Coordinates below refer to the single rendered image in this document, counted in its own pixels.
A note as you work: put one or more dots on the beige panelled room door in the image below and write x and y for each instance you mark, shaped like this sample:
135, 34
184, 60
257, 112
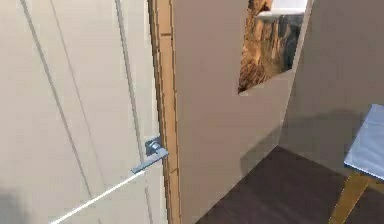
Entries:
76, 100

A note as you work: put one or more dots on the grey table with wooden legs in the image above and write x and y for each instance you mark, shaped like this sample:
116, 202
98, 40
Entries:
368, 143

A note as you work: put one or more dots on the brown landscape wall picture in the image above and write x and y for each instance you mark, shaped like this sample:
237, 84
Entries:
266, 46

